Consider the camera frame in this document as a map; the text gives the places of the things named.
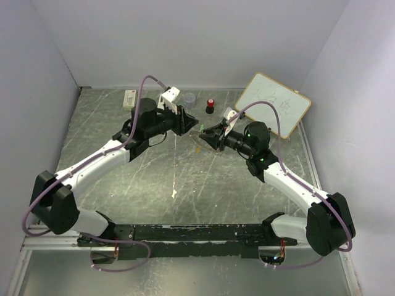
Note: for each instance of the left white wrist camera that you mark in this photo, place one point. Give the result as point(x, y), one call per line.
point(168, 99)

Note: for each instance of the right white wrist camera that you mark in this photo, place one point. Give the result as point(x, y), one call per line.
point(230, 116)

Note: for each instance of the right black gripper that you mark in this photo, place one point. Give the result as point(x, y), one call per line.
point(213, 139)

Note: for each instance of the small whiteboard yellow frame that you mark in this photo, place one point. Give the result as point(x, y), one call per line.
point(289, 104)

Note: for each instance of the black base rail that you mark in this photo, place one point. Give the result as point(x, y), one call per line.
point(201, 240)

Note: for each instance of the metal disc with keyrings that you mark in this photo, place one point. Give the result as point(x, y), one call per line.
point(201, 144)

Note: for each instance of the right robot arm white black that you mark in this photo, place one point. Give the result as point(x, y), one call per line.
point(328, 224)

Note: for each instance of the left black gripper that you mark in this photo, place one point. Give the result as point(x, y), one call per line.
point(184, 122)

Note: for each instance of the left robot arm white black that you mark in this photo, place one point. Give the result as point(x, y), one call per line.
point(53, 198)

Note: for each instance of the clear jar of paperclips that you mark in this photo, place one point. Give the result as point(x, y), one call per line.
point(189, 100)

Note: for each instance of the red black stamp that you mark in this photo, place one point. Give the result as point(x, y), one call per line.
point(210, 106)

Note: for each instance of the green white staples box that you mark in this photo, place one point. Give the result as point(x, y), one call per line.
point(129, 99)

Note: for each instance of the aluminium frame rail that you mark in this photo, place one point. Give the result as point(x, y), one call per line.
point(50, 241)

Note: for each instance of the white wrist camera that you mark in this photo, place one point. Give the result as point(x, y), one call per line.
point(168, 99)
point(230, 116)

